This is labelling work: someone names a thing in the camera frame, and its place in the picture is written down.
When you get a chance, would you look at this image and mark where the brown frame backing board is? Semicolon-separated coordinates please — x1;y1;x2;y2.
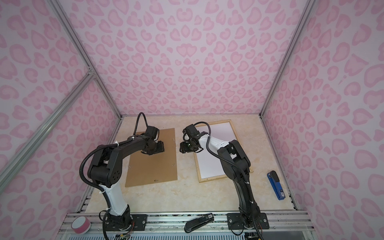
125;129;178;188

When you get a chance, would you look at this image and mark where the light wooden picture frame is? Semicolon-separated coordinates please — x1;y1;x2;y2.
183;120;251;183

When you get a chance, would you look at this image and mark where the autumn forest photo print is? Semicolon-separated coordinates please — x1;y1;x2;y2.
194;120;238;183

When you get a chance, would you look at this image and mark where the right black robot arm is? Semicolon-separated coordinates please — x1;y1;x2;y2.
180;122;261;229

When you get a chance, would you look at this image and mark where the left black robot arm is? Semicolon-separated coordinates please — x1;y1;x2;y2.
88;126;165;230

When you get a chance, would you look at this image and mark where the black stapler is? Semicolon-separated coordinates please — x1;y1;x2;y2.
184;213;214;234

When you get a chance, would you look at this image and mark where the blue stapler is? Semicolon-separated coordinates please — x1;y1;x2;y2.
267;171;286;201

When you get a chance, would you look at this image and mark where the pink white tape roll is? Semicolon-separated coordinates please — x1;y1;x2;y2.
71;216;91;235

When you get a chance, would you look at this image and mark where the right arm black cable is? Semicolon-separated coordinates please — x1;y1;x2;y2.
193;121;250;184

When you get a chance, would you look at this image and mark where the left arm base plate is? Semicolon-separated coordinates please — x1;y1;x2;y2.
104;214;148;232

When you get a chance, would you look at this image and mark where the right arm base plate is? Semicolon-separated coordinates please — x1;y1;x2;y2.
227;213;270;230

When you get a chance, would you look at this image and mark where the aluminium mounting rail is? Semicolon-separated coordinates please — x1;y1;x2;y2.
57;210;318;240

